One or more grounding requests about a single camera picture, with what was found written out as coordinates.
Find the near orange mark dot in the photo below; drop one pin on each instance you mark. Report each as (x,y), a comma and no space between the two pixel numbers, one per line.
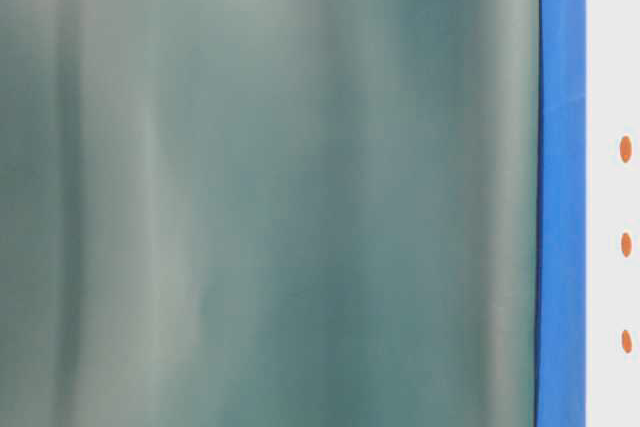
(625,148)

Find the far orange mark dot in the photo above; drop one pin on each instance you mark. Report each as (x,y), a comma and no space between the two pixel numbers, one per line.
(626,341)

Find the orange mark dot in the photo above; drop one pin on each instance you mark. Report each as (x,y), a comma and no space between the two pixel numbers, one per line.
(626,244)
(625,148)
(626,341)

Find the white base board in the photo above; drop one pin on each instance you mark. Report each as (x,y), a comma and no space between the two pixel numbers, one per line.
(612,48)

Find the blue table mat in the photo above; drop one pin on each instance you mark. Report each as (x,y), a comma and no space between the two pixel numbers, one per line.
(561,242)

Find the middle orange mark dot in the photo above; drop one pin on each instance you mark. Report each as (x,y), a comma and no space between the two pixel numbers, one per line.
(626,244)

